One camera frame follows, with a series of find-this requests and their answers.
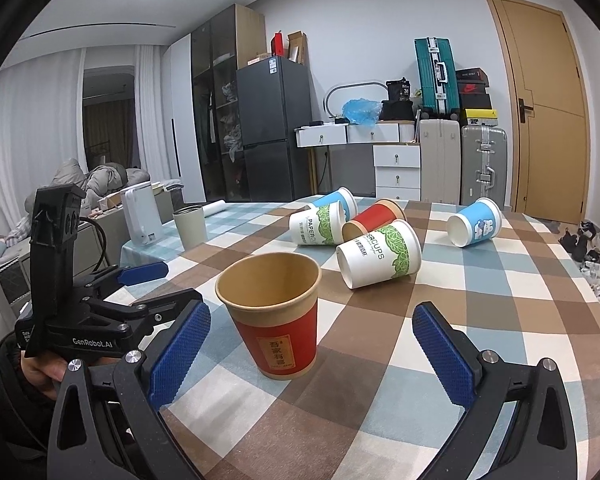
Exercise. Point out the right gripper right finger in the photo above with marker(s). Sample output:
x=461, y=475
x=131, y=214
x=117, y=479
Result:
x=539, y=442

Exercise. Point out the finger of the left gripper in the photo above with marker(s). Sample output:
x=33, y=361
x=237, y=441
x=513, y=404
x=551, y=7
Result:
x=115, y=277
x=159, y=309

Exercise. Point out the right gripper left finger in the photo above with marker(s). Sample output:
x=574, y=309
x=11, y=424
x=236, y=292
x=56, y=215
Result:
x=107, y=422

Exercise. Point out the red paper cup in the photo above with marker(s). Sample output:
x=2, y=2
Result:
x=272, y=300
x=381, y=213

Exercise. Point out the far white green paper cup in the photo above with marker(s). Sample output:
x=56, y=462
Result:
x=318, y=226

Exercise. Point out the white green paper cup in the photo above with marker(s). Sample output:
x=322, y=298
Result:
x=385, y=254
x=318, y=226

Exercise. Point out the left blue paper cup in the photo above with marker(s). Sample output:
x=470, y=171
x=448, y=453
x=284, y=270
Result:
x=342, y=196

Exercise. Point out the blue paper cup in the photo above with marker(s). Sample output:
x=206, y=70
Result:
x=342, y=196
x=475, y=223

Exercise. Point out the right blue paper cup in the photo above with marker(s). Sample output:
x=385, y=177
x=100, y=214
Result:
x=475, y=223

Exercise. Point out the near white green paper cup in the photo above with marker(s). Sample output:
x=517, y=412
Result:
x=385, y=254

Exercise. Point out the person's left hand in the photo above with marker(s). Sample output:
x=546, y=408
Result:
x=44, y=372

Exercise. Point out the white appliance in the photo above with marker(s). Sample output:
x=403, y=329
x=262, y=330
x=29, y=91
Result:
x=141, y=214

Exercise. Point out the teal checkered tablecloth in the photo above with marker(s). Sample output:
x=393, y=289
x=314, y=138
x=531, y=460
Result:
x=228, y=226

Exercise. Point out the grey sofa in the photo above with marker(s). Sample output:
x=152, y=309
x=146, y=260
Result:
x=14, y=284

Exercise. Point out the beige insulated tumbler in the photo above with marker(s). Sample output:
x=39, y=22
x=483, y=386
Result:
x=191, y=226

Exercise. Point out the brown blue checkered tablecloth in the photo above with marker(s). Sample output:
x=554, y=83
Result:
x=372, y=407

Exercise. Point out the white curtain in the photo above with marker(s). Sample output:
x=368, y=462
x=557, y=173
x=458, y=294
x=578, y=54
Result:
x=41, y=126

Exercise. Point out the black refrigerator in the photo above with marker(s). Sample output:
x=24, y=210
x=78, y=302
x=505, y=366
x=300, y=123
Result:
x=274, y=100

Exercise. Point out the dark glass cabinet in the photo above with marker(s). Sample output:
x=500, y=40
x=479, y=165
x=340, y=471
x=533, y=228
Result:
x=219, y=48

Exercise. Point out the red box on fridge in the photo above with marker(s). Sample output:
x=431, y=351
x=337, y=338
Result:
x=277, y=44

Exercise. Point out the white drawer desk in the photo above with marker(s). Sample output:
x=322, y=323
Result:
x=382, y=160

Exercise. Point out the blue plastic bag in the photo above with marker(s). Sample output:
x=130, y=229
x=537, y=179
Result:
x=362, y=112

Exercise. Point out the cardboard box on fridge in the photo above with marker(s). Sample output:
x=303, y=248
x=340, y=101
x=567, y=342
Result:
x=297, y=47

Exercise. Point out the silver aluminium suitcase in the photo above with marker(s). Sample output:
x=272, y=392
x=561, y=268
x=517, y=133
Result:
x=484, y=164

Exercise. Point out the black bag on desk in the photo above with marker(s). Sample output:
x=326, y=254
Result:
x=398, y=106

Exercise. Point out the wooden door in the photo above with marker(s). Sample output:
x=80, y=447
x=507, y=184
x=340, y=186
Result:
x=551, y=151

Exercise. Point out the beige suitcase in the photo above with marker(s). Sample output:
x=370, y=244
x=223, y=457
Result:
x=439, y=141

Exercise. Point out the stacked shoe boxes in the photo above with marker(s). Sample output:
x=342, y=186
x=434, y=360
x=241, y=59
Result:
x=475, y=100

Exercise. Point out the teal suitcase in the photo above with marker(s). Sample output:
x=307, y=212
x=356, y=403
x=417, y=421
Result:
x=438, y=82

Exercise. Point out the white oval mirror frame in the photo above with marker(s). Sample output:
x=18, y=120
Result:
x=336, y=96

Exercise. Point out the black door handle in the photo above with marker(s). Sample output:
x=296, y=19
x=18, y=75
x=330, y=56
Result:
x=524, y=110

